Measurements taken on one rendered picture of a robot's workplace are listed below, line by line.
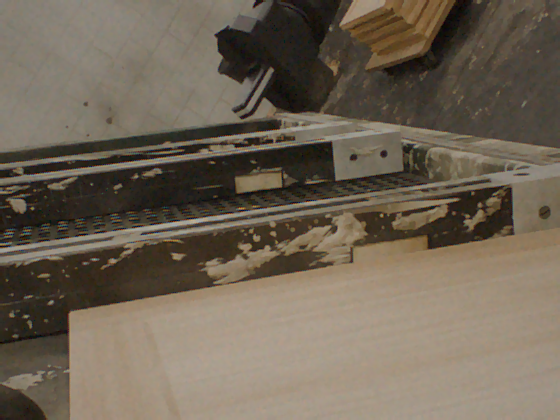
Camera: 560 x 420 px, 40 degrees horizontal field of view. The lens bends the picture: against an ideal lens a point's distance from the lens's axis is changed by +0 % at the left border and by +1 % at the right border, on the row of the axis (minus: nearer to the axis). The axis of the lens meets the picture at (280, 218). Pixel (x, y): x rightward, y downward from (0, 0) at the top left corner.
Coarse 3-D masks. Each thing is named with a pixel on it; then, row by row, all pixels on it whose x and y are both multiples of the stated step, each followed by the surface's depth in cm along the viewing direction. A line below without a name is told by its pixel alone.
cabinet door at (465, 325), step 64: (448, 256) 73; (512, 256) 72; (128, 320) 64; (192, 320) 63; (256, 320) 62; (320, 320) 60; (384, 320) 59; (448, 320) 57; (512, 320) 56; (128, 384) 51; (192, 384) 51; (256, 384) 50; (320, 384) 49; (384, 384) 48; (448, 384) 47; (512, 384) 46
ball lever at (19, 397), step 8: (0, 384) 17; (0, 392) 16; (8, 392) 16; (16, 392) 17; (0, 400) 16; (8, 400) 16; (16, 400) 16; (24, 400) 17; (32, 400) 17; (0, 408) 16; (8, 408) 16; (16, 408) 16; (24, 408) 16; (32, 408) 17; (40, 408) 17; (0, 416) 16; (8, 416) 16; (16, 416) 16; (24, 416) 16; (32, 416) 16; (40, 416) 17
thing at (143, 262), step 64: (384, 192) 79; (448, 192) 76; (512, 192) 77; (0, 256) 69; (64, 256) 67; (128, 256) 68; (192, 256) 70; (256, 256) 72; (320, 256) 73; (0, 320) 67; (64, 320) 68
